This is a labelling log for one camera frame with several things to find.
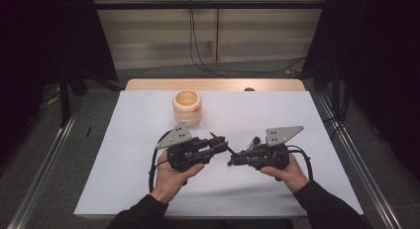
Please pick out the cream ribbed cup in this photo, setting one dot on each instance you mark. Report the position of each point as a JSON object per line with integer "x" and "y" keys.
{"x": 185, "y": 113}

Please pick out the person's left hand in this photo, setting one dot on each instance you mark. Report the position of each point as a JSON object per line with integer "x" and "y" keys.
{"x": 170, "y": 181}

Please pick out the black stand post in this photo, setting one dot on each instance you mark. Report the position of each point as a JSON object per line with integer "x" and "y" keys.
{"x": 64, "y": 100}

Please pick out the small black floor item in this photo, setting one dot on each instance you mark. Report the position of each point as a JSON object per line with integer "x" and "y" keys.
{"x": 88, "y": 132}

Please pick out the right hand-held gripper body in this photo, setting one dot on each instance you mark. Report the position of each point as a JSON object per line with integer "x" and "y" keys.
{"x": 274, "y": 156}

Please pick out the yellow floor item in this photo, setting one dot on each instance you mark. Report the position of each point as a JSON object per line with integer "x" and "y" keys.
{"x": 53, "y": 99}

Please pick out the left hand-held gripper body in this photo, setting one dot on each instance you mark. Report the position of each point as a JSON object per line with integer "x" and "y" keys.
{"x": 185, "y": 153}

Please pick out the dark round table fitting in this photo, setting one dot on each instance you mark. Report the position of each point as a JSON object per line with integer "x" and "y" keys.
{"x": 249, "y": 89}

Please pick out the aluminium floor rail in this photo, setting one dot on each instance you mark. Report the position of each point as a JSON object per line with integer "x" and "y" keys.
{"x": 379, "y": 192}
{"x": 43, "y": 169}

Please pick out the black curtain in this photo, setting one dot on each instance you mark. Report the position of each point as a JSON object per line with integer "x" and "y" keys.
{"x": 39, "y": 40}
{"x": 379, "y": 57}

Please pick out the brass vertical strip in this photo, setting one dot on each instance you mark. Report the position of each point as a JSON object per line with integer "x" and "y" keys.
{"x": 217, "y": 27}

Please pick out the person's right hand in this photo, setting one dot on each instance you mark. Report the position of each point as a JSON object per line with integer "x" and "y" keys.
{"x": 292, "y": 176}

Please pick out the black horizontal bar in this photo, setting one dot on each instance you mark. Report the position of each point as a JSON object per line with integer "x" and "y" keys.
{"x": 211, "y": 5}

